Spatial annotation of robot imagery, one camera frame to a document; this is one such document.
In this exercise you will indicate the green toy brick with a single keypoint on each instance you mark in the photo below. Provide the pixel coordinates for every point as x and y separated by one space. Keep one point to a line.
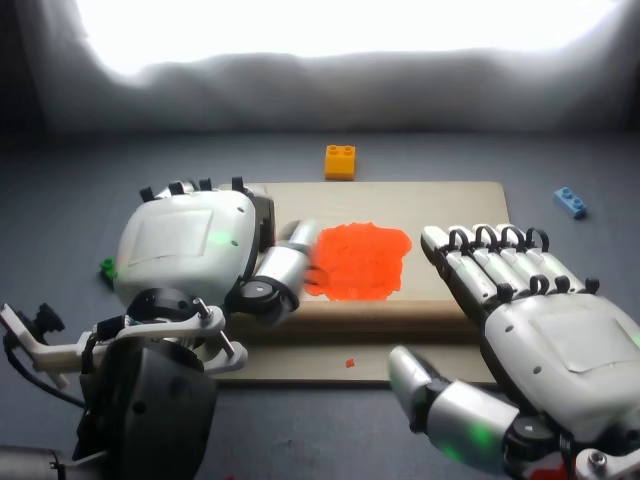
107 270

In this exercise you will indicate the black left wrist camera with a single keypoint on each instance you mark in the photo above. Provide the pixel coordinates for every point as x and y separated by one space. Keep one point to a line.
47 319

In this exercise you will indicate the blue toy brick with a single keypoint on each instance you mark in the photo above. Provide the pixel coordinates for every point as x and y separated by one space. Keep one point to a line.
570 202

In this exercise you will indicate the grey table cloth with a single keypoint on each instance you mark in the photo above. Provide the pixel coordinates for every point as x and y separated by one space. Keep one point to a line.
75 200

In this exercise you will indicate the red toy brick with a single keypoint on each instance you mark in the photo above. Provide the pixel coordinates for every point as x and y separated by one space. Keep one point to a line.
547 473

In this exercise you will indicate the yellow toy brick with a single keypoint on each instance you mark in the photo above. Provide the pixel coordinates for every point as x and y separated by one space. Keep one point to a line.
340 162

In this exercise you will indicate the small orange dough crumb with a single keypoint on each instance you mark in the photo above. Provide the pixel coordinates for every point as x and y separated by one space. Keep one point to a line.
350 362

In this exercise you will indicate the orange play dough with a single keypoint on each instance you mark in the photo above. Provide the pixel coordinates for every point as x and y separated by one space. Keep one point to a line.
360 260

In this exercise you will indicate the white backdrop sheet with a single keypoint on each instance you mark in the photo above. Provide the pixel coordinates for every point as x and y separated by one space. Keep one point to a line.
320 100

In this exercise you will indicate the light wooden board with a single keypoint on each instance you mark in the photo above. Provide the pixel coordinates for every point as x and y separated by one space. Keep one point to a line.
450 210

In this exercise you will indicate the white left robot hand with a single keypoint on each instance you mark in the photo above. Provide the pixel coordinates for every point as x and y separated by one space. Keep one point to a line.
175 240

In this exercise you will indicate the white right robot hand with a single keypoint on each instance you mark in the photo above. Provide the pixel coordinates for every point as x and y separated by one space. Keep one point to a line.
560 350

